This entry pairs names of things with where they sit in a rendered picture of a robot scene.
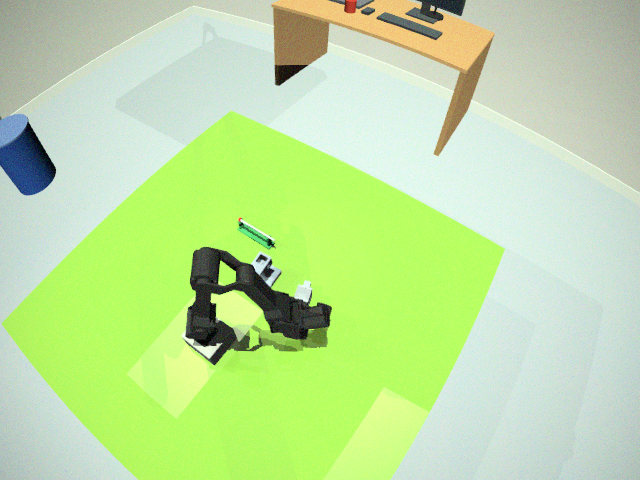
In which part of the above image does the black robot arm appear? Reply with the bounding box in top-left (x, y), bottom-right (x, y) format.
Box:
top-left (185, 247), bottom-right (330, 347)

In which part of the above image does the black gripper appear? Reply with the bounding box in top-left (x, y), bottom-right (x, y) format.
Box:
top-left (273, 289), bottom-right (332, 316)

